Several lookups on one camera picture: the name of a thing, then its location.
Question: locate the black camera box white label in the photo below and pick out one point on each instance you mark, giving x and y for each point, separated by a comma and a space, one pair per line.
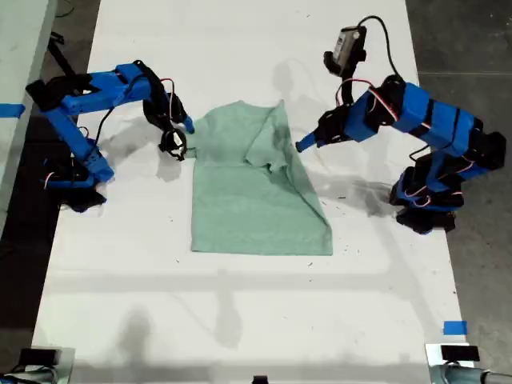
170, 145

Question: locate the small black box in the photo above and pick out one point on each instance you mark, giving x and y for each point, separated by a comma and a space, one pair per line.
38, 357
460, 353

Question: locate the blue tape strip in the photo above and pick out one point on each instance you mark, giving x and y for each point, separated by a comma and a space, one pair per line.
455, 328
12, 110

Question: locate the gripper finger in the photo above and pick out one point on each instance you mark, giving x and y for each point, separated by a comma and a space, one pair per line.
192, 125
187, 125
316, 136
316, 144

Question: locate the black camera stalk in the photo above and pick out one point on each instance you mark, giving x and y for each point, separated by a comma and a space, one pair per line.
334, 66

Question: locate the small black block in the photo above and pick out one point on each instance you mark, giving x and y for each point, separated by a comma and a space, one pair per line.
260, 380

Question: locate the black bar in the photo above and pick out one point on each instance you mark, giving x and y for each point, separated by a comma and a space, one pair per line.
60, 54

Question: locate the pale green T-shirt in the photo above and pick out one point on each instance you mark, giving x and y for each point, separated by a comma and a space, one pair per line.
240, 208

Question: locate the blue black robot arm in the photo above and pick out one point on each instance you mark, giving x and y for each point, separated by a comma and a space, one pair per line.
108, 86
436, 120

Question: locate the pale side table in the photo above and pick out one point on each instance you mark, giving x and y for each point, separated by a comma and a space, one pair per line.
20, 48

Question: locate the silver black camera box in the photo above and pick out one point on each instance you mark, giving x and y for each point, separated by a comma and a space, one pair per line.
350, 42

